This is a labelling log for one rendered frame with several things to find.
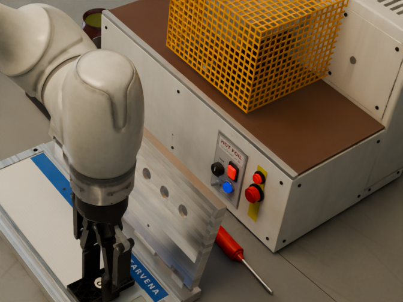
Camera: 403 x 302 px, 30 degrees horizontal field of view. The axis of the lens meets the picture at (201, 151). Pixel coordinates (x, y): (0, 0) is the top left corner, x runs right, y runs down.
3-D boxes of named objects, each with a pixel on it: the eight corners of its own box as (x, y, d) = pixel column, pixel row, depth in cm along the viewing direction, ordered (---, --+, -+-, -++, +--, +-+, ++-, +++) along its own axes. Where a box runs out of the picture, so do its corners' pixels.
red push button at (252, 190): (241, 197, 130) (243, 183, 127) (249, 192, 131) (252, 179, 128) (253, 209, 128) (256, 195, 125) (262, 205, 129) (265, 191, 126)
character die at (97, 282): (66, 290, 120) (66, 285, 119) (117, 265, 125) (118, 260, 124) (83, 311, 117) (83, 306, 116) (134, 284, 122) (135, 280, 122)
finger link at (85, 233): (89, 219, 108) (83, 211, 109) (78, 253, 117) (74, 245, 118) (111, 207, 110) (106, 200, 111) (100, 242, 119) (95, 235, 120)
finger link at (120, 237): (111, 205, 108) (131, 222, 105) (115, 234, 111) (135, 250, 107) (96, 212, 107) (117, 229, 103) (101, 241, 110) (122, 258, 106)
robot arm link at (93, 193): (92, 190, 96) (92, 221, 100) (150, 163, 101) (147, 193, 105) (55, 149, 101) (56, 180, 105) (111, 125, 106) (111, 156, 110)
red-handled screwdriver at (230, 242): (200, 230, 135) (202, 220, 133) (213, 224, 137) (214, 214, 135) (264, 301, 125) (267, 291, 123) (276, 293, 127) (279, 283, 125)
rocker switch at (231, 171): (223, 175, 133) (226, 162, 131) (228, 173, 133) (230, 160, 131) (232, 183, 132) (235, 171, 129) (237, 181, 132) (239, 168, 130)
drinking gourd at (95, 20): (123, 53, 172) (125, 11, 164) (111, 74, 165) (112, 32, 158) (88, 44, 173) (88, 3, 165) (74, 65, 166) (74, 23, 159)
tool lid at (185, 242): (61, 56, 134) (69, 54, 135) (47, 140, 144) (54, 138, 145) (218, 209, 110) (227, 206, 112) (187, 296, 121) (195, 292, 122)
